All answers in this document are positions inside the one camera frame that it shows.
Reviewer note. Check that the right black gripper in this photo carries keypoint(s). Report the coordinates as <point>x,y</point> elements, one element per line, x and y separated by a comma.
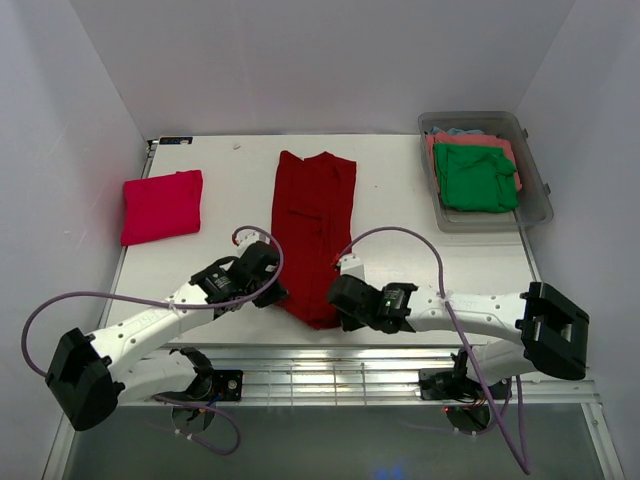
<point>349,324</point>

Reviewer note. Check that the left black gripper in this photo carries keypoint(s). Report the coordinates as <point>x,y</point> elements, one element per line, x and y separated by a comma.
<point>277,294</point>

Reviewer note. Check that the folded pink red t shirt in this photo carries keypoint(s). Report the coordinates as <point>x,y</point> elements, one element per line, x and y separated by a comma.
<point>162,207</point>

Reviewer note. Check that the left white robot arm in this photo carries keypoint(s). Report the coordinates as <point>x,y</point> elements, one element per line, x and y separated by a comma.
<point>91,374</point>

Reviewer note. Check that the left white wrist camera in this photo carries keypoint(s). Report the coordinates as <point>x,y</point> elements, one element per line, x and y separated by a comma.
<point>243,243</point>

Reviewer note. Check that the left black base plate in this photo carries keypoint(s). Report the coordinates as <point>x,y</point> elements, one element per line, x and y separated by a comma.
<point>224,385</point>

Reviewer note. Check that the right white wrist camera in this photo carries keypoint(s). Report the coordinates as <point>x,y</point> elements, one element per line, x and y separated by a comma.
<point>350,264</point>

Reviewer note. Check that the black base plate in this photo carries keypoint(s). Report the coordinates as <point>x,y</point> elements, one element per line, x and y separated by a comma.
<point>449,385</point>
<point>224,385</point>

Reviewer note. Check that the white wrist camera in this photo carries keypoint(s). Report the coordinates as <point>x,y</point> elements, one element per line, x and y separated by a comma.
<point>243,243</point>
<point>350,264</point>

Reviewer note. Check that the light blue t shirt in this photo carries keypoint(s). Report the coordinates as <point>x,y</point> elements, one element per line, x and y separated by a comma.
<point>455,131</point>

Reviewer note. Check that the blue label sticker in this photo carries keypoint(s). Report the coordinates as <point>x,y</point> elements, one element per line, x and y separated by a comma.
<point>174,140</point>

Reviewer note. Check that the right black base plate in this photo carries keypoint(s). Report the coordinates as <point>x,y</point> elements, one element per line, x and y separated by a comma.
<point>449,385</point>

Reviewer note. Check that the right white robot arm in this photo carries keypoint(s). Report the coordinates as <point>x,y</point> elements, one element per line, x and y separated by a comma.
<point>540,330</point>

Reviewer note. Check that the salmon pink t shirt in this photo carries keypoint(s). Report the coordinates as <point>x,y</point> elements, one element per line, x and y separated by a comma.
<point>478,140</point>

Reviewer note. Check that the green t shirt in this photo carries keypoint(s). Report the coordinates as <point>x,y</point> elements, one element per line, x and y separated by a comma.
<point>475,178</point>

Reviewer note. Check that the dark red t shirt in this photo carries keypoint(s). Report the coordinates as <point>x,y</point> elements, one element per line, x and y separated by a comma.
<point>311,219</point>

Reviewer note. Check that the clear plastic bin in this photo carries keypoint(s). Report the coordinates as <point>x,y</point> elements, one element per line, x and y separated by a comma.
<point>534,205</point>

